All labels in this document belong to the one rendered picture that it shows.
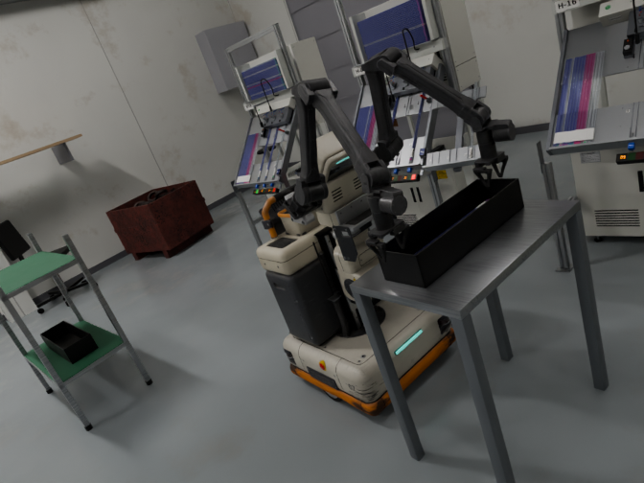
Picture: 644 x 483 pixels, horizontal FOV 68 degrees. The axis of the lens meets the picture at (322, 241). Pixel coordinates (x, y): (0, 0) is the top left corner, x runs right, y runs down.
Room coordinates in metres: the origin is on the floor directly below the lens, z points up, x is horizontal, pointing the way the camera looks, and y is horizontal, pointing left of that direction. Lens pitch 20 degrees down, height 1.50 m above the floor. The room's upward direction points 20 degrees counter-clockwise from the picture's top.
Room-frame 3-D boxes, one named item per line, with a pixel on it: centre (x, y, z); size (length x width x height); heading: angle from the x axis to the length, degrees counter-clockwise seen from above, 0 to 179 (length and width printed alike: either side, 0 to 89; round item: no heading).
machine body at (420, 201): (3.56, -1.03, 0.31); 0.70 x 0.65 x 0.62; 40
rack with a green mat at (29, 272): (2.96, 1.82, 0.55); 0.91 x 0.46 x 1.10; 40
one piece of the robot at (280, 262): (2.18, 0.01, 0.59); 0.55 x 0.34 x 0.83; 122
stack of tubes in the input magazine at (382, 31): (3.43, -0.97, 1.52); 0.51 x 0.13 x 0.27; 40
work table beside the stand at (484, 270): (1.45, -0.45, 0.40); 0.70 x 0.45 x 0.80; 122
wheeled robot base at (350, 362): (2.10, -0.03, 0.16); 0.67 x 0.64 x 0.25; 32
